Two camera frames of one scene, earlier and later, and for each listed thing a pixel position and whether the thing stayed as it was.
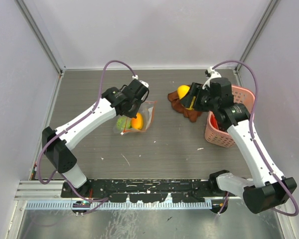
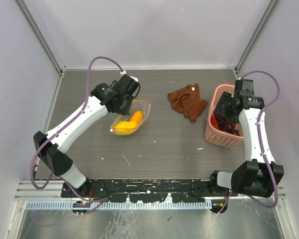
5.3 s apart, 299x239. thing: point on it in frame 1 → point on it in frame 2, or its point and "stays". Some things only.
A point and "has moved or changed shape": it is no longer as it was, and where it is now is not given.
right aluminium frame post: (272, 6) stays
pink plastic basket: (240, 94) stays
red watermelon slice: (214, 121) stays
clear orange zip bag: (141, 123) has moved or changed shape
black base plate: (140, 190) stays
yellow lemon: (183, 89) → (122, 128)
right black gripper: (196, 90) → (224, 98)
